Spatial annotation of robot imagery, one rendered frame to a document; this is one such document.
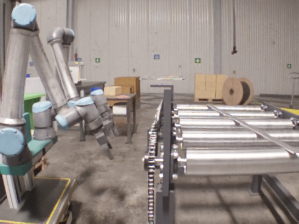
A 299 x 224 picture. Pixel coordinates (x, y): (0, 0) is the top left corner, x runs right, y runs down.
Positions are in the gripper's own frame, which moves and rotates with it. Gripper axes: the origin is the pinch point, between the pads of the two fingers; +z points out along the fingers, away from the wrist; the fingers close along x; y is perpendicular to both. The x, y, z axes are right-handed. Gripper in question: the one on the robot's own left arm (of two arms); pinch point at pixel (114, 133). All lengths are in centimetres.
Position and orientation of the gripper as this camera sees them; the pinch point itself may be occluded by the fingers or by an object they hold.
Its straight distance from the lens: 168.1
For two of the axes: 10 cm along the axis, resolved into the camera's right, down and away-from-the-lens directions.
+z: 3.9, 9.2, 0.3
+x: 0.9, -0.7, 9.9
